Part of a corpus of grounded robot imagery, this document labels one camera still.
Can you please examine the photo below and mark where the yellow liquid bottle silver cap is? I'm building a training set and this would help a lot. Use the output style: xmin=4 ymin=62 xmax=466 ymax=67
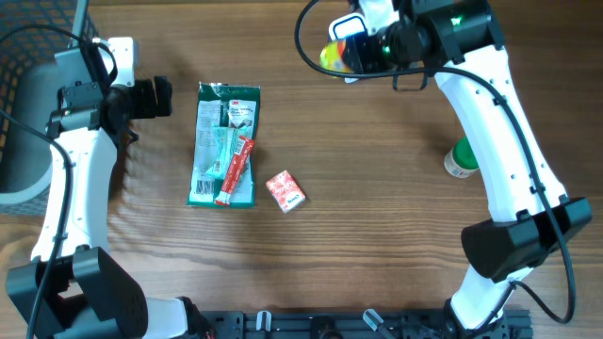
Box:
xmin=319 ymin=40 xmax=352 ymax=73

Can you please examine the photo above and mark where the green white gloves packet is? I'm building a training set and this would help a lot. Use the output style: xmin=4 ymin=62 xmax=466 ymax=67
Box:
xmin=187 ymin=83 xmax=261 ymax=207

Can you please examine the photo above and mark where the red sachet stick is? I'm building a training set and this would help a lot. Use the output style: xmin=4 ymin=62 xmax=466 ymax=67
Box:
xmin=215 ymin=136 xmax=255 ymax=206

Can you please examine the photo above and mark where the green lid jar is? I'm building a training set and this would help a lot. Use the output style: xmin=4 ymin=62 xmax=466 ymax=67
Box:
xmin=444 ymin=137 xmax=479 ymax=179

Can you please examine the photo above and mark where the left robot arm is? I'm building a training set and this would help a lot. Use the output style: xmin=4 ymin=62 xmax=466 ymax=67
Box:
xmin=6 ymin=76 xmax=217 ymax=338

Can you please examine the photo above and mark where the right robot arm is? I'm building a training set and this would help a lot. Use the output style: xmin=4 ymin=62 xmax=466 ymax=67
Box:
xmin=321 ymin=1 xmax=592 ymax=338

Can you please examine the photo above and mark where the white barcode scanner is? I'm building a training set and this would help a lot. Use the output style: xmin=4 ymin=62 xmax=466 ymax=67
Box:
xmin=327 ymin=12 xmax=369 ymax=85

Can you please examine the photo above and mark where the grey plastic mesh basket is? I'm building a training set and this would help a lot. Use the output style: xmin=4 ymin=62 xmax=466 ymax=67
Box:
xmin=1 ymin=0 xmax=98 ymax=216

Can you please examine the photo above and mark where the black right camera cable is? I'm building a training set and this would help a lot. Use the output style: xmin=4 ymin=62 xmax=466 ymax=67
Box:
xmin=294 ymin=0 xmax=577 ymax=326

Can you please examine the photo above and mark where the black camera cable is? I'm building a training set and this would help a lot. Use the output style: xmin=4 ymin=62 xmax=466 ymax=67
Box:
xmin=294 ymin=0 xmax=577 ymax=326
xmin=0 ymin=22 xmax=119 ymax=339

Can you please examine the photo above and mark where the black left camera cable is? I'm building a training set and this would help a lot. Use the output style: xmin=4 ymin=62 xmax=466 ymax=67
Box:
xmin=0 ymin=22 xmax=119 ymax=339

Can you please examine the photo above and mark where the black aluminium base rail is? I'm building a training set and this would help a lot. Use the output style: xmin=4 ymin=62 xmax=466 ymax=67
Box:
xmin=202 ymin=308 xmax=533 ymax=339

